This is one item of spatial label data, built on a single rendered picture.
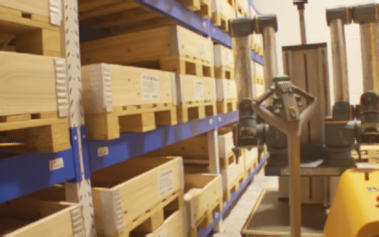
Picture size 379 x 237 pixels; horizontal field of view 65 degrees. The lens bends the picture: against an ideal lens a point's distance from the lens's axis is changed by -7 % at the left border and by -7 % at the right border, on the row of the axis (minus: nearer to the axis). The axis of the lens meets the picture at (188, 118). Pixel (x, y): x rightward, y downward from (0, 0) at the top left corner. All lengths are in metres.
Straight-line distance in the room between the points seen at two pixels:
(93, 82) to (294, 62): 1.89
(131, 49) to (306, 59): 1.47
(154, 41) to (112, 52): 0.36
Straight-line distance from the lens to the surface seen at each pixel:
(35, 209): 1.49
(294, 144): 1.63
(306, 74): 2.88
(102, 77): 1.44
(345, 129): 2.52
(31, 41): 1.25
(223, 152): 3.21
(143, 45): 2.37
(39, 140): 1.24
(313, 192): 3.00
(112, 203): 1.48
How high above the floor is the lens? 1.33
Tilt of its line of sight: 3 degrees down
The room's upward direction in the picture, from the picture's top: 4 degrees counter-clockwise
